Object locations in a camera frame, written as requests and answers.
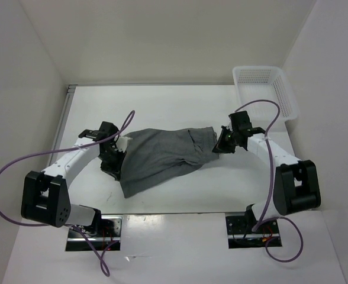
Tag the grey shorts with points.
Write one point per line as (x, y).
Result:
(155, 156)

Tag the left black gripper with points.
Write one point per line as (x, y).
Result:
(114, 170)

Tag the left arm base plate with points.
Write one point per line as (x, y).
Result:
(106, 235)

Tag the aluminium table frame rail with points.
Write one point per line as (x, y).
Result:
(63, 116)

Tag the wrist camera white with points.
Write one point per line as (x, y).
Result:
(122, 143)
(230, 124)

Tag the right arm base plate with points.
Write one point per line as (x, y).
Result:
(240, 235)

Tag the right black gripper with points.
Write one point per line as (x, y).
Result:
(221, 145)

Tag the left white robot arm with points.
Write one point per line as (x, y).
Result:
(45, 196)

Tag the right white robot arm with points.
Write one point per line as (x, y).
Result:
(293, 185)

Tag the white plastic basket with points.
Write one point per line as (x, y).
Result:
(266, 82)

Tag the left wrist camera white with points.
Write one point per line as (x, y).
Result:
(122, 143)

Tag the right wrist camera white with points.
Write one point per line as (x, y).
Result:
(230, 124)

